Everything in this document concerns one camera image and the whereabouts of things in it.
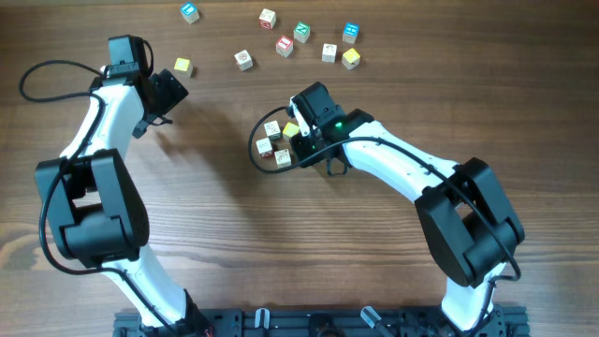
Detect yellow S block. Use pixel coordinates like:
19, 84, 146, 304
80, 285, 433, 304
282, 122, 300, 140

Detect green V block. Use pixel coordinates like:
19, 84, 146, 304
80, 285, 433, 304
264, 121, 282, 141

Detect yellow W block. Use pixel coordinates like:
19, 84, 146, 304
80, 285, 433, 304
274, 149, 292, 169

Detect red A block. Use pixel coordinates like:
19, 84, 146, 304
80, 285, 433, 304
256, 138, 274, 158

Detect red I block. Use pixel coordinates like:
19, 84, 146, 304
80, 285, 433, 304
275, 36, 294, 58

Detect red shell block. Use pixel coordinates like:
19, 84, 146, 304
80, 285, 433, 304
234, 50, 253, 71

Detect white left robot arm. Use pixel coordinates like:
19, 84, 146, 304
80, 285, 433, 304
35, 35, 213, 336

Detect yellow-top block number 3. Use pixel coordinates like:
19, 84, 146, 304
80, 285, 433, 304
174, 58, 194, 78

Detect yellow-top block right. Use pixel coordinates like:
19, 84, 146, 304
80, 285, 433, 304
342, 48, 361, 70

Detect blue Z block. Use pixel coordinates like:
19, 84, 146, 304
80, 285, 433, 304
322, 43, 337, 63

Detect blue-top block far left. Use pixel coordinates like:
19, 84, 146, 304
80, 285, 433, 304
180, 3, 199, 23

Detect blue-top block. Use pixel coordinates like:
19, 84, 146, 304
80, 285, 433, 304
180, 3, 199, 23
343, 22, 359, 44

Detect green N top block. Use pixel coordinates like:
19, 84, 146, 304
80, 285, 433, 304
294, 22, 311, 43

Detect blue-top block right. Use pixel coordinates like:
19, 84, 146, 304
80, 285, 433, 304
343, 22, 359, 44

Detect red M block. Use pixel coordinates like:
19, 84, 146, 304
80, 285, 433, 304
258, 8, 276, 30

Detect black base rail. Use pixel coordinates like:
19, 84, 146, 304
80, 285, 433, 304
112, 304, 531, 337

